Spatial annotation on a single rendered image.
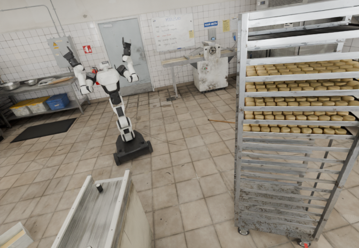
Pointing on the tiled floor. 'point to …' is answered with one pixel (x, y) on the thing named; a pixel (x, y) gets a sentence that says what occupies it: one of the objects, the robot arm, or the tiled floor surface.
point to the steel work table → (41, 90)
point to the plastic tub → (16, 237)
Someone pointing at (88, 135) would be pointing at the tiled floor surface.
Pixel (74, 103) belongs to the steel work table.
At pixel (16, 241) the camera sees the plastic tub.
